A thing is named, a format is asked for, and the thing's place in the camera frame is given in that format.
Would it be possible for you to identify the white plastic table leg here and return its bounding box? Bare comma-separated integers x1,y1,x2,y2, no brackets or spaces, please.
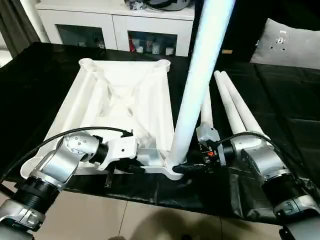
200,92,215,131
166,0,236,171
214,71,252,137
219,71,272,146

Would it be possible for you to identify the white plastic table top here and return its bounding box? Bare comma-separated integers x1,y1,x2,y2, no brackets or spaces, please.
19,57,188,181

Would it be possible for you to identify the black quilted mat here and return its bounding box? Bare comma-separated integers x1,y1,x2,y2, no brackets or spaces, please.
0,41,320,225

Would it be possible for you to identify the black cabinet with gold label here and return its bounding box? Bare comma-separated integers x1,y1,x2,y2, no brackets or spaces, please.
192,0,266,64

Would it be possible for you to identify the grey cushion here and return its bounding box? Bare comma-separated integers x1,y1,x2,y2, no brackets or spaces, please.
249,17,320,68

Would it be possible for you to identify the white sideboard with glass doors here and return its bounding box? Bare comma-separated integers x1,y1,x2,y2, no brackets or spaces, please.
36,0,196,58

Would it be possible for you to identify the grey helmet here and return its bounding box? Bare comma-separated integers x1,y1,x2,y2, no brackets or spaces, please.
143,0,190,12

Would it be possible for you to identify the grey curtain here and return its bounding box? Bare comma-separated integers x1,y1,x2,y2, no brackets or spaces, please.
0,0,44,68

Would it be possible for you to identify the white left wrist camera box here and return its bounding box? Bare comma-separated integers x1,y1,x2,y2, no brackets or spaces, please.
99,128,139,173

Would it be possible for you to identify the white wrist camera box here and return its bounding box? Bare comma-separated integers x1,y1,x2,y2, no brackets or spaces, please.
99,128,139,173
196,123,227,169

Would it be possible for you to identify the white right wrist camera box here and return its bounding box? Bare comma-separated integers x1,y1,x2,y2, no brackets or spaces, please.
196,123,227,169

